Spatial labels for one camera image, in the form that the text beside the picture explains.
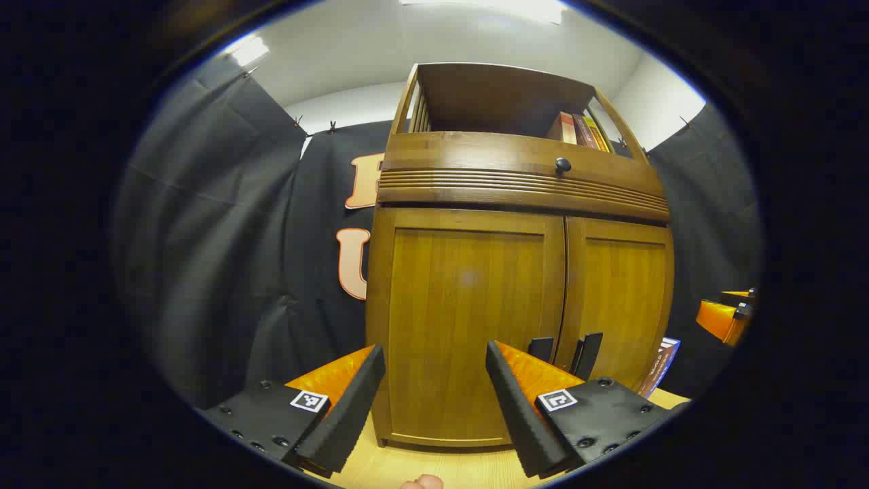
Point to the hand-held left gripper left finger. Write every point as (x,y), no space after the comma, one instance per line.
(346,414)

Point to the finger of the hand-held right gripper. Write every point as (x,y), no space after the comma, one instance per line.
(719,322)
(738,297)

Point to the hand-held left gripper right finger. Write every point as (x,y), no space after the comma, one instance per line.
(519,421)

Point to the wooden shoe cabinet door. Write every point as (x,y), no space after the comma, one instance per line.
(461,305)
(624,299)

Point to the wooden double-door shoe cabinet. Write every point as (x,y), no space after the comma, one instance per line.
(475,95)

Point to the wooden cabinet drawer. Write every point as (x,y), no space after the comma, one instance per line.
(475,159)

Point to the blue spine book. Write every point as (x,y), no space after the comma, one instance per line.
(660,367)

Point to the green book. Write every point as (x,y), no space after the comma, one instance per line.
(605,140)

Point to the yellow book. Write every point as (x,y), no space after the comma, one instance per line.
(597,136)

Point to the black drawer knob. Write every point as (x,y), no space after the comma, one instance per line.
(563,165)

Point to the large ceiling light panel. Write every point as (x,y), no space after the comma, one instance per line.
(502,8)

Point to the small ceiling light panel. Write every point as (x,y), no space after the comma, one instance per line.
(250,51)

